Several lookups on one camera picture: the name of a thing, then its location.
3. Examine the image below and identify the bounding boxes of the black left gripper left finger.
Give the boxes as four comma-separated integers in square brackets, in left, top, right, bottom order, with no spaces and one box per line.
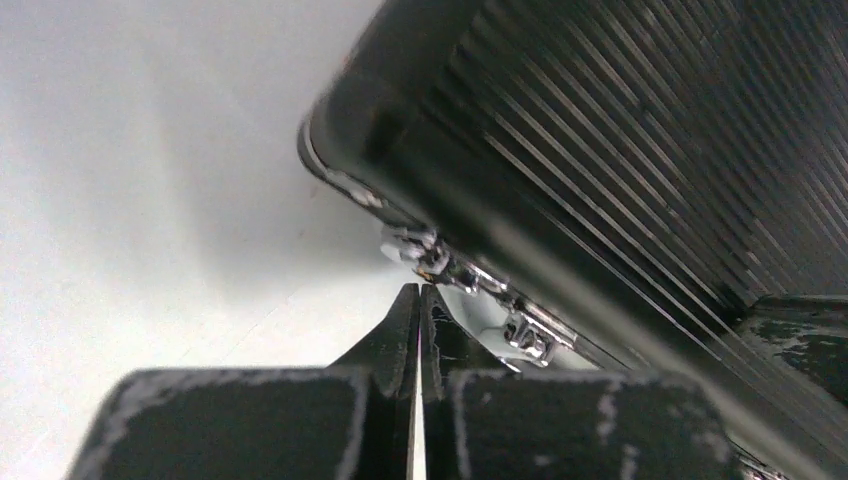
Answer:
[68,284,420,479]

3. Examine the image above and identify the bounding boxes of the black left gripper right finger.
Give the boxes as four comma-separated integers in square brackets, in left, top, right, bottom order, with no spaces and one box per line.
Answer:
[420,285,743,479]

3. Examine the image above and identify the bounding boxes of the black aluminium poker case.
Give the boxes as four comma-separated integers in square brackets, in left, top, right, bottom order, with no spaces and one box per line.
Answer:
[298,1,847,479]

